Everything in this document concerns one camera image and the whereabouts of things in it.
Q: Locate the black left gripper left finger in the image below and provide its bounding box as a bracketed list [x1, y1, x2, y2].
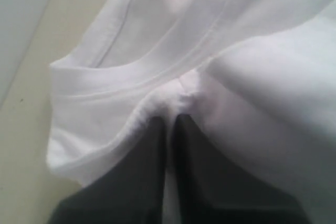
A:
[49, 117, 165, 223]

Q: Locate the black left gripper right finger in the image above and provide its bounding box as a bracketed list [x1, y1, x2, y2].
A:
[172, 114, 310, 224]

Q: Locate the white cotton t-shirt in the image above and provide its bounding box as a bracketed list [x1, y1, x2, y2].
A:
[46, 0, 335, 223]

